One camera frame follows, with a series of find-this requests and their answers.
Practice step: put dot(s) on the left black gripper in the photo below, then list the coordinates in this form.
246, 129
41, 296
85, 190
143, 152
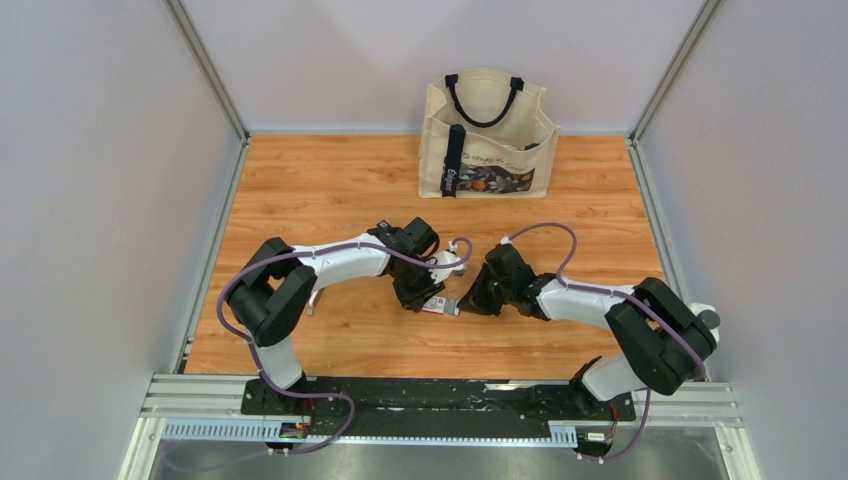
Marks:
414, 300

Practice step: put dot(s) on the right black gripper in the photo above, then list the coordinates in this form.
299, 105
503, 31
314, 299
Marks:
474, 302

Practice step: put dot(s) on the red white staple box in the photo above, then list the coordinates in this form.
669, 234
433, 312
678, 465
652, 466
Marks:
442, 306

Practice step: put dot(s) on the white stapler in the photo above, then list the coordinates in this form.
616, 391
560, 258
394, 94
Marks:
313, 302

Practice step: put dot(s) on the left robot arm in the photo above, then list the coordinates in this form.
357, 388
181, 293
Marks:
270, 294

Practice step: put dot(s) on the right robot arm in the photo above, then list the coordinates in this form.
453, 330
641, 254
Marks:
663, 341

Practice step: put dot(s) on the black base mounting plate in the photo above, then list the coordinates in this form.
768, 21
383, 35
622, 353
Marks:
428, 407

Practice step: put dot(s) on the beige canvas tote bag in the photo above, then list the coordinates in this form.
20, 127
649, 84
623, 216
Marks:
485, 135

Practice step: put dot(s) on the white plastic bottle black cap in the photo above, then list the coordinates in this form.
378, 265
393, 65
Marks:
708, 316

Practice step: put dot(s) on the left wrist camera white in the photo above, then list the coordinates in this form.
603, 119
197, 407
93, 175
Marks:
446, 264

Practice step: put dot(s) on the aluminium frame rail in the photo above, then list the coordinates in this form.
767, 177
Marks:
188, 407

